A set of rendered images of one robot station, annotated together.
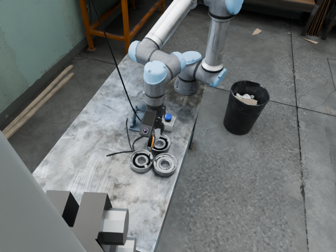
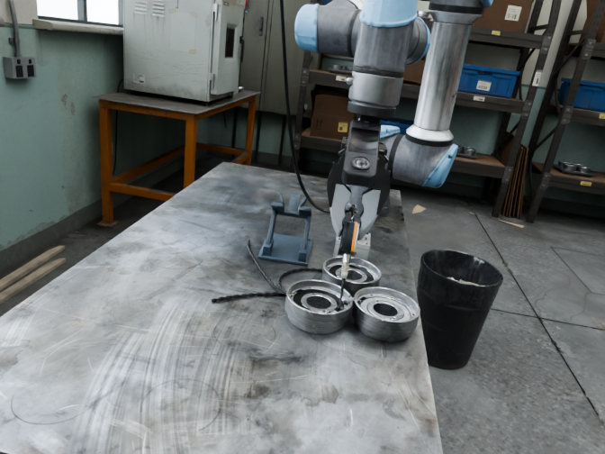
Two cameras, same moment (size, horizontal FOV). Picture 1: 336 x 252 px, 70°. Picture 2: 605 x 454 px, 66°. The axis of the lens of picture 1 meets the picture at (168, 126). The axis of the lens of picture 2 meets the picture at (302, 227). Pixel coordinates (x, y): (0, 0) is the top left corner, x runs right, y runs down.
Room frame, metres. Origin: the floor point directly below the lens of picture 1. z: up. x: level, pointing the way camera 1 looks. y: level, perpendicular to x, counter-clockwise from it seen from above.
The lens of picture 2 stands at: (-0.03, 0.23, 1.20)
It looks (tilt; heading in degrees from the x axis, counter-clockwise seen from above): 21 degrees down; 352
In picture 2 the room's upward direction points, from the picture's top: 8 degrees clockwise
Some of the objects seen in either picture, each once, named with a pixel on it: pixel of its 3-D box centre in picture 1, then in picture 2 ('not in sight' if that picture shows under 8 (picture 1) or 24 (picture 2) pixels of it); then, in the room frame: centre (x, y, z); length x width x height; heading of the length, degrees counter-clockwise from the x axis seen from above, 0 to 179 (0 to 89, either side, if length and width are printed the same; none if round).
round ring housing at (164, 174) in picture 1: (165, 165); (384, 313); (0.59, 0.00, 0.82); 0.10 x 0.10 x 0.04
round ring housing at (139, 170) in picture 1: (141, 161); (318, 306); (0.60, 0.10, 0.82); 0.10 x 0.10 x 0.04
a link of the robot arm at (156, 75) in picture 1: (155, 79); (385, 33); (0.67, 0.06, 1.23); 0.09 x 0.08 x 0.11; 149
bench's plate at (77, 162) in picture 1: (137, 120); (271, 248); (0.88, 0.17, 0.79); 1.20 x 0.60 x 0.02; 167
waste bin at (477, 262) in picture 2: (243, 109); (448, 309); (1.65, -0.68, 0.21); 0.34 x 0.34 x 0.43
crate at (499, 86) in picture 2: not in sight; (479, 79); (4.01, -1.66, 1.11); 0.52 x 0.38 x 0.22; 77
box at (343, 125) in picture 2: not in sight; (334, 114); (4.26, -0.50, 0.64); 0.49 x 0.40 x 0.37; 82
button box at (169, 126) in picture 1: (168, 121); (352, 244); (0.85, 0.00, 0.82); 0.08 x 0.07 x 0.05; 167
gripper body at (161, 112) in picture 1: (154, 110); (365, 143); (0.68, 0.06, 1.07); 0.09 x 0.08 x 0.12; 169
